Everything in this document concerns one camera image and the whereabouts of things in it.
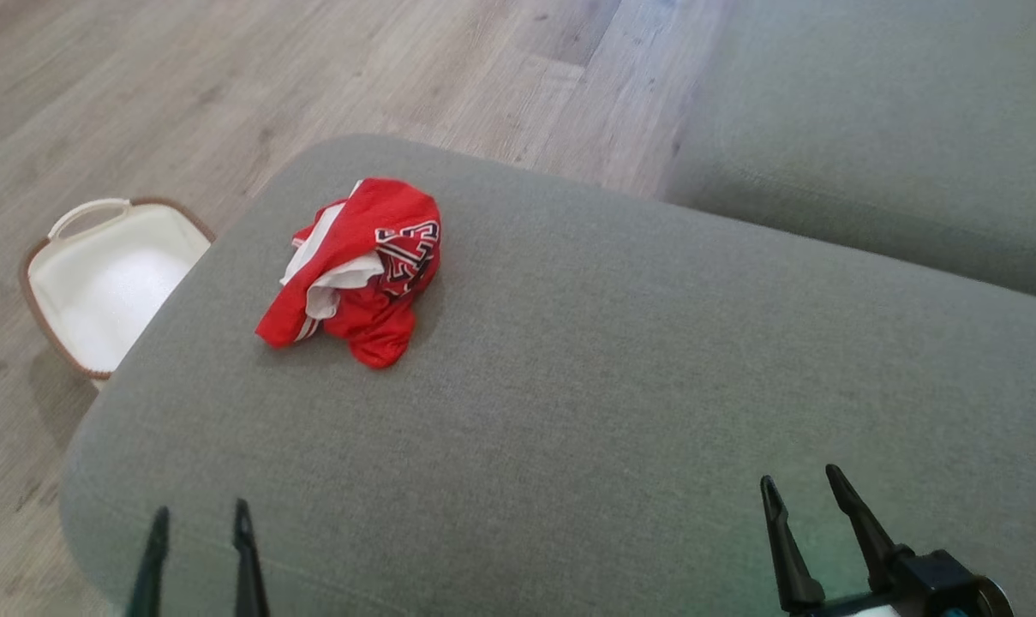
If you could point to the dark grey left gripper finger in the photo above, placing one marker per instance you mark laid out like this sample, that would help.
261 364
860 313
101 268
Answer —
151 583
248 583

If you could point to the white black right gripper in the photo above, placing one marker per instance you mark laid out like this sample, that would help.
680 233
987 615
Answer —
929 591

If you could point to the red and white jersey shirt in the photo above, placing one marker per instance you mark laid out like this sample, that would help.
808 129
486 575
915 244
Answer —
380 214

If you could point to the grey fabric sofa seat cushion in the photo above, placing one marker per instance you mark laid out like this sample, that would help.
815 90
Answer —
612 386

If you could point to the white laundry basket brown rim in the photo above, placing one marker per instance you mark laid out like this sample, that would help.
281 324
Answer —
106 291

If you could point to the grey fabric sofa section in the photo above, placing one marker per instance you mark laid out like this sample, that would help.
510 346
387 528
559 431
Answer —
869 128

